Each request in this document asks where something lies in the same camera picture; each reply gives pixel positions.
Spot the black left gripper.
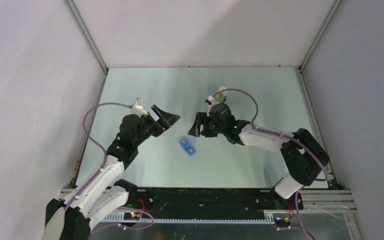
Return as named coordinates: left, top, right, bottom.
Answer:
left=132, top=105, right=179, bottom=147

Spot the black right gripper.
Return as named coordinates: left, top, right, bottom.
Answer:
left=188, top=111, right=226, bottom=138

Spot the blue pill organizer box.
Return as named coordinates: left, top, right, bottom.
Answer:
left=179, top=136, right=197, bottom=157

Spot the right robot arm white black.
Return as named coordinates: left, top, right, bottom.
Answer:
left=188, top=103, right=330, bottom=209

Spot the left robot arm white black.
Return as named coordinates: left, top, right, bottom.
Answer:
left=41, top=102, right=181, bottom=240

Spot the left controller board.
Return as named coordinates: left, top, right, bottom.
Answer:
left=123, top=212, right=142, bottom=221

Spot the controller board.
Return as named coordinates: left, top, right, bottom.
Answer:
left=273, top=217, right=294, bottom=228
left=123, top=212, right=142, bottom=221

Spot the right controller board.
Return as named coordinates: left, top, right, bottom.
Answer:
left=273, top=217, right=294, bottom=228

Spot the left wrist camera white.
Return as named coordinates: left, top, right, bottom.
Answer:
left=131, top=97, right=148, bottom=117

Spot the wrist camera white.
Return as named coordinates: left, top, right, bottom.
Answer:
left=131, top=97, right=148, bottom=117
left=205, top=95, right=220, bottom=108

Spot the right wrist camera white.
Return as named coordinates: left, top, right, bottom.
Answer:
left=205, top=95, right=220, bottom=108

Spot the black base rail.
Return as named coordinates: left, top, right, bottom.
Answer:
left=126, top=187, right=304, bottom=221

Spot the grey slotted cable duct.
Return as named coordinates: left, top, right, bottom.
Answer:
left=105, top=211, right=276, bottom=225

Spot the left aluminium frame post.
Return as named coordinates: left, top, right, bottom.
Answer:
left=63, top=0, right=109, bottom=75

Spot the aluminium frame post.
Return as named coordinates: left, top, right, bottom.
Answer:
left=63, top=0, right=109, bottom=75
left=298, top=0, right=343, bottom=73

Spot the right aluminium frame post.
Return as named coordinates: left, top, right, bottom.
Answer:
left=298, top=0, right=343, bottom=73

